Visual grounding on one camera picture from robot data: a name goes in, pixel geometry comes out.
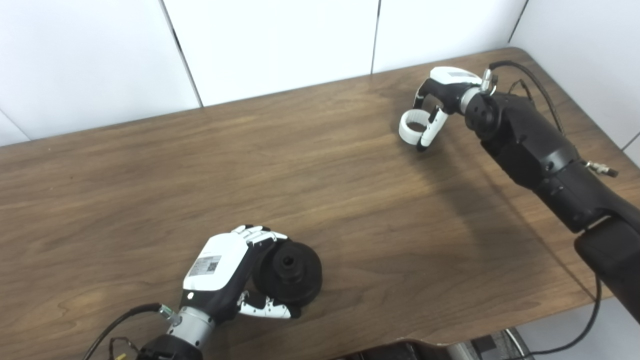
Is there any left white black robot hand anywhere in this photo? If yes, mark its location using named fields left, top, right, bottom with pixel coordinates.
left=179, top=225, right=302, bottom=326

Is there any thin wire with yellow plug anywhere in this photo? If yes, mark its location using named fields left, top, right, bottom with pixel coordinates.
left=109, top=336, right=142, bottom=360

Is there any round black stepped part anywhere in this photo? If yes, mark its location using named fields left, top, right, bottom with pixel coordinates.
left=251, top=239, right=323, bottom=307

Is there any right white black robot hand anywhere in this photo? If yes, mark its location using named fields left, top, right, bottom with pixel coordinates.
left=412, top=66, right=483, bottom=152

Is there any silver plug on right forearm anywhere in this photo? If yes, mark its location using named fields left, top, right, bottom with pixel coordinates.
left=586, top=161, right=619, bottom=178

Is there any white toothed ring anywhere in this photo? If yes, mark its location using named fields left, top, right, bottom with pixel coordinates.
left=398, top=109, right=436, bottom=147

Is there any thin black right wrist wire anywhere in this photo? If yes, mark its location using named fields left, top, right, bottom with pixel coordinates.
left=507, top=79, right=536, bottom=108

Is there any black hanging cable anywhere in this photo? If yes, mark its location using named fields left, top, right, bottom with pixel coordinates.
left=525, top=274, right=602, bottom=357

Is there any gray black floor equipment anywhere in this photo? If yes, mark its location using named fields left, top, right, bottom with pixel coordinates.
left=445, top=327, right=532, bottom=360

